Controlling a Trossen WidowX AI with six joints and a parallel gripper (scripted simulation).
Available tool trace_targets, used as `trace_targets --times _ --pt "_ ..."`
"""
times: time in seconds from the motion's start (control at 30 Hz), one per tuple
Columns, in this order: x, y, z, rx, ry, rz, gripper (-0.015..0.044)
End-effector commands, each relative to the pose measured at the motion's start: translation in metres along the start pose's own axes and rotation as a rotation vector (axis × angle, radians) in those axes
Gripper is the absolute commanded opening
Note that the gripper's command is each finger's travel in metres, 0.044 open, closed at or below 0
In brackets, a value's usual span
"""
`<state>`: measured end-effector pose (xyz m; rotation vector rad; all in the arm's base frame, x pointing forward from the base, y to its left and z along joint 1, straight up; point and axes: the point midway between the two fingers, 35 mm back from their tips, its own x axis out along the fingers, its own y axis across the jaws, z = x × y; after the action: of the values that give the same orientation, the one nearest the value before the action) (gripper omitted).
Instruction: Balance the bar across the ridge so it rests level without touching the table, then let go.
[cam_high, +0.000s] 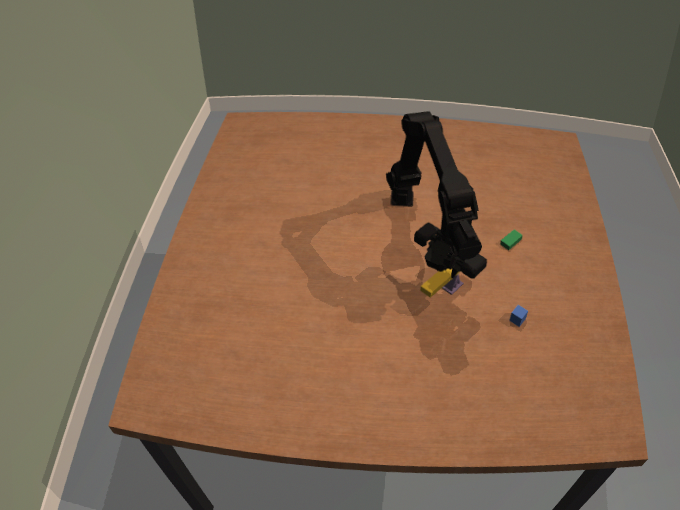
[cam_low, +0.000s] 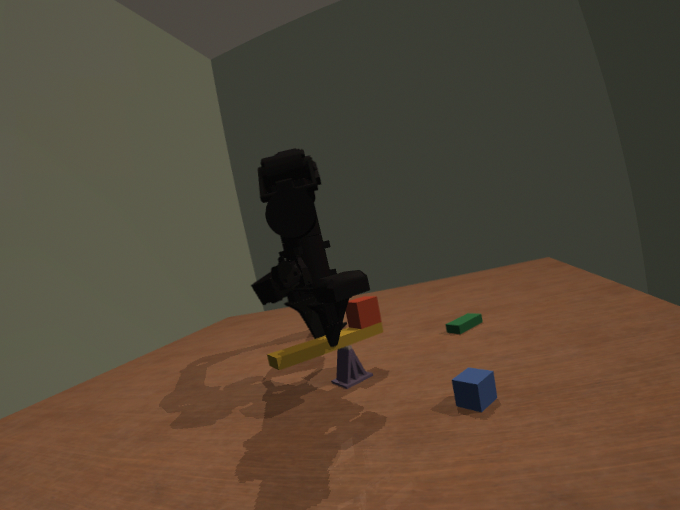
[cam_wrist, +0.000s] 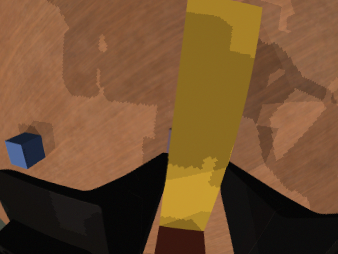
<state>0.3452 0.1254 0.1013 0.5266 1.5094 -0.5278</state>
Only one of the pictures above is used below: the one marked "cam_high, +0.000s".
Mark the green rectangular bar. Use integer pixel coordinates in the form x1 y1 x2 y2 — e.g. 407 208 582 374
500 230 522 250

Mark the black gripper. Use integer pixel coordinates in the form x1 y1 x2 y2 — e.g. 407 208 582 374
414 223 487 279

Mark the yellow bar with dark red end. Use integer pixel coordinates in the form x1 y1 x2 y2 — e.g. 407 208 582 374
420 269 452 298

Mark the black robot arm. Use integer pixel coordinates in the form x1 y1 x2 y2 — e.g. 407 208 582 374
386 111 482 272

